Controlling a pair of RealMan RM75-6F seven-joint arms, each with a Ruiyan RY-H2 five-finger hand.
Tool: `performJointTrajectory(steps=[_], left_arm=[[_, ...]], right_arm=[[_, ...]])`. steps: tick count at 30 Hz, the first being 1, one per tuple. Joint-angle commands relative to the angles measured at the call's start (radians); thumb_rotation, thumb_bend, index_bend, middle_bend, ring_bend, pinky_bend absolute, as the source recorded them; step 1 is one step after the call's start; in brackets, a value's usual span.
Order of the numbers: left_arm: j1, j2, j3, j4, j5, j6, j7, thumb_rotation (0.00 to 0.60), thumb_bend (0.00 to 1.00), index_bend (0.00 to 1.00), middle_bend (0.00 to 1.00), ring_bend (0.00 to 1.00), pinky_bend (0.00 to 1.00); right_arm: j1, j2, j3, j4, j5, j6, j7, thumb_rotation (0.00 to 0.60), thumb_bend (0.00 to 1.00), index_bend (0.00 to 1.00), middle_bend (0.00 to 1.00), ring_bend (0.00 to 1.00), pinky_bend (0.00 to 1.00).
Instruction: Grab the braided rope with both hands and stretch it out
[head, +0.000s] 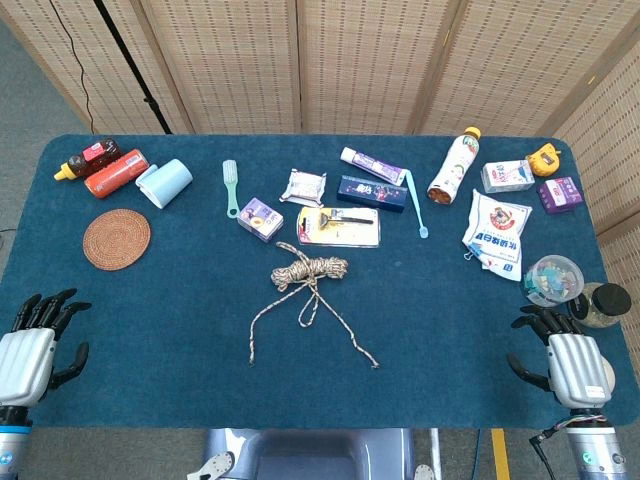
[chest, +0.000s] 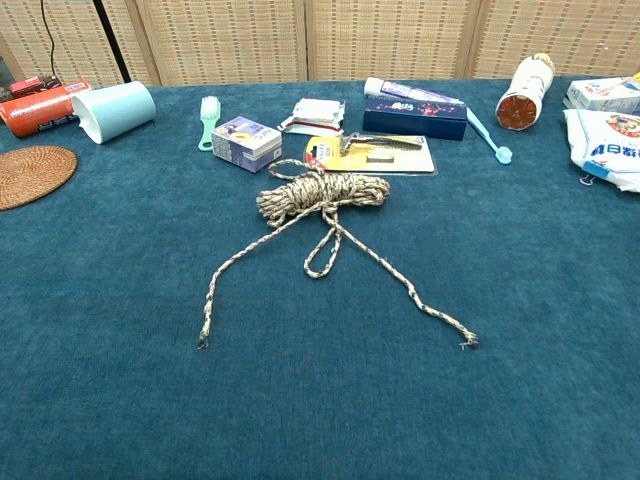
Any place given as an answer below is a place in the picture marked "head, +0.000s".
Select green brush white bristles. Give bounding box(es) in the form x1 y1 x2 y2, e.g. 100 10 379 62
221 159 242 220

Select white milk carton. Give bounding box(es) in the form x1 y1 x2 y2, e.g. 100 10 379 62
480 159 536 194

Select glass jar black lid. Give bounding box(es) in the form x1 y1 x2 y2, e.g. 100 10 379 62
574 282 633 330

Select orange-red can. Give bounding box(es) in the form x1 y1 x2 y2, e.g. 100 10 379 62
83 148 151 200

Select purple tissue packet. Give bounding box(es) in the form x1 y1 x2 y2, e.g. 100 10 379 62
536 176 585 215

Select yellow tape measure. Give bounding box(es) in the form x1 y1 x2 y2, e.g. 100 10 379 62
525 143 562 178

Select light blue plastic cup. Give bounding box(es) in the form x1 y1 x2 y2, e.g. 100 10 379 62
134 158 194 210

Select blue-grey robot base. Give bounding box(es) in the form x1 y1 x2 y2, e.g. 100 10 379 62
187 428 436 480

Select light blue toothbrush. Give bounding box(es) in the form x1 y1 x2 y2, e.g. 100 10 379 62
407 168 431 240

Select dark blue toothpaste box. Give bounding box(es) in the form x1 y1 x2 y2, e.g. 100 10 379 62
336 174 409 214

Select round woven rattan coaster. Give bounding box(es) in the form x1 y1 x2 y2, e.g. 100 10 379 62
82 209 152 272

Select brown sauce bottle yellow cap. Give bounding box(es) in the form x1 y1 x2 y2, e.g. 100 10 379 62
53 138 123 181

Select white sugar bag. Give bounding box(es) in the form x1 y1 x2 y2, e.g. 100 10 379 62
460 188 534 284

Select black cable with plug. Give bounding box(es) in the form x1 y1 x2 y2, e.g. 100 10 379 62
528 422 576 480

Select small purple white box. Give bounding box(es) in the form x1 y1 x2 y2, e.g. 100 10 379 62
236 197 285 243

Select blue felt table cover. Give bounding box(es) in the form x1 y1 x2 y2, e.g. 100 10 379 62
0 133 640 431

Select white snack packet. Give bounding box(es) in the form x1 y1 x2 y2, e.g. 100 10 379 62
278 168 328 208

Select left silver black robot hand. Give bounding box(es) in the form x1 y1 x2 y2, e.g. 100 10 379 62
0 288 93 409

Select white drink bottle yellow cap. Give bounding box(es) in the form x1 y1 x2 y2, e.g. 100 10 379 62
426 126 483 205

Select white purple toothpaste tube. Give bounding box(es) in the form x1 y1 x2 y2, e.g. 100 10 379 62
340 146 409 185

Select razor in blister pack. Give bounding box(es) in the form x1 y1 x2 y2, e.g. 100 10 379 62
296 205 384 248

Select clear cup colourful pieces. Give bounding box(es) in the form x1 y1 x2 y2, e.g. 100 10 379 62
522 254 585 308

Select black stand pole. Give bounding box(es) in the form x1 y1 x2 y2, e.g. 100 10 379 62
93 0 174 135

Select beige braided rope bundle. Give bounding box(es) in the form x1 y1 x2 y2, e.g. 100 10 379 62
248 241 381 370

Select thin black hanging cable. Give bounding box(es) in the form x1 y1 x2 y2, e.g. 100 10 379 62
48 0 96 134

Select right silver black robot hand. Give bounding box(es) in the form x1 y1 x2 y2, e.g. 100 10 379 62
506 304 612 412

